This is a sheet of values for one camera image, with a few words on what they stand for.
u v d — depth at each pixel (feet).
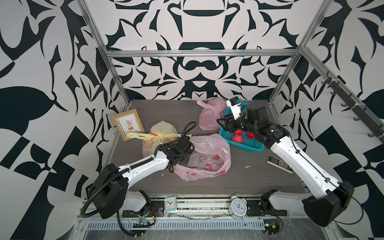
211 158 3.00
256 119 1.77
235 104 2.02
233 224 2.34
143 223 2.38
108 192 1.36
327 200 1.23
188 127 2.22
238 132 2.13
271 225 2.34
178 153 2.07
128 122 3.08
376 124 1.73
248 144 2.73
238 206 2.34
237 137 3.05
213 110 3.22
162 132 2.92
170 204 2.44
